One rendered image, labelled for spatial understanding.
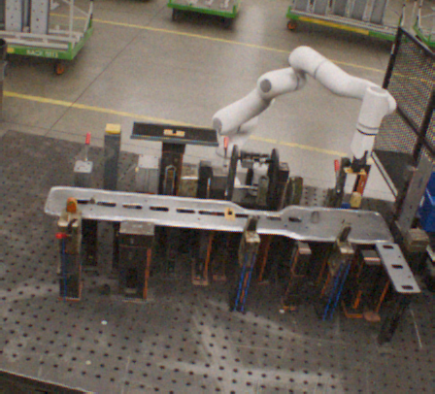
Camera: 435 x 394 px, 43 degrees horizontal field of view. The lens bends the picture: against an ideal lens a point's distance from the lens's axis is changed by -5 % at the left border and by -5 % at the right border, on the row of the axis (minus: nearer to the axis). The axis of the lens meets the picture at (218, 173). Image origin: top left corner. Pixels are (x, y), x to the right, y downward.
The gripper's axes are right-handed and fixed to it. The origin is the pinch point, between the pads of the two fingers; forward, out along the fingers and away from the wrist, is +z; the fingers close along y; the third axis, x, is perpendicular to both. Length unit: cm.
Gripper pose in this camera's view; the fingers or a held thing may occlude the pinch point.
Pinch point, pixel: (356, 166)
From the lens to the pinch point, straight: 219.3
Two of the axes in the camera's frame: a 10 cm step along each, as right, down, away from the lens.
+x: 9.9, 0.9, 1.3
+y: 0.7, 5.1, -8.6
